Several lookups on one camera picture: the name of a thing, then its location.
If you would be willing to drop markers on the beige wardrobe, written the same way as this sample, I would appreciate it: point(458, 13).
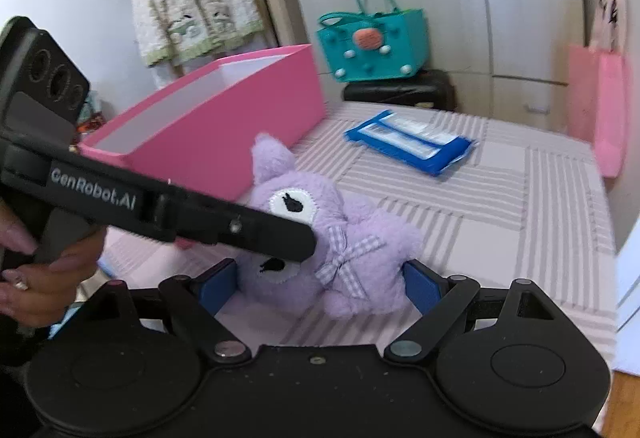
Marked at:
point(500, 17)

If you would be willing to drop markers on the black suitcase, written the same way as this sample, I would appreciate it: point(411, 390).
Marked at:
point(400, 92)

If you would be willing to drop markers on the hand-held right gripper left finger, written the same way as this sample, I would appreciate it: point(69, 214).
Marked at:
point(220, 280)

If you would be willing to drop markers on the white door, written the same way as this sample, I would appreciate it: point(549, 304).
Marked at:
point(631, 288)

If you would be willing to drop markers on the striped tablecloth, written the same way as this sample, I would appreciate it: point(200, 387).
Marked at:
point(500, 228)

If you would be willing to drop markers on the purple plush toy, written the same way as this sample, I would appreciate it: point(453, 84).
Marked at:
point(360, 228)

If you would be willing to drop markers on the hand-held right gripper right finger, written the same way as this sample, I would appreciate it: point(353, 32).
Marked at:
point(422, 285)

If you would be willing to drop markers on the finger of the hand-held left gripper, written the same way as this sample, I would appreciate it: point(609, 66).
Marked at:
point(260, 233)

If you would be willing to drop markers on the blue wet wipes pack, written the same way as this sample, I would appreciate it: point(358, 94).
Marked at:
point(415, 147)

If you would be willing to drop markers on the pink storage box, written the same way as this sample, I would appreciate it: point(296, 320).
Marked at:
point(225, 132)

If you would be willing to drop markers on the patterned cloth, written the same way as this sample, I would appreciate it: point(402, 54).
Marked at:
point(92, 117)

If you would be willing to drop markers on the pink gift bag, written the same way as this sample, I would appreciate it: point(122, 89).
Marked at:
point(595, 107)

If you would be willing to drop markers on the person's left hand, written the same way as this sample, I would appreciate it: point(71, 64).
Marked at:
point(45, 293)

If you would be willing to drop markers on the teal tote bag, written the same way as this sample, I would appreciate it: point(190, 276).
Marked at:
point(390, 47)

